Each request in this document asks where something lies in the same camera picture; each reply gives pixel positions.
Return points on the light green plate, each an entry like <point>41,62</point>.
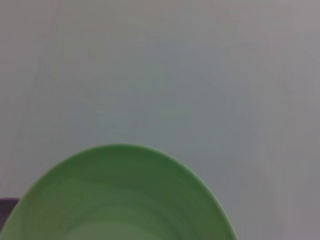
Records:
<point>120,190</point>

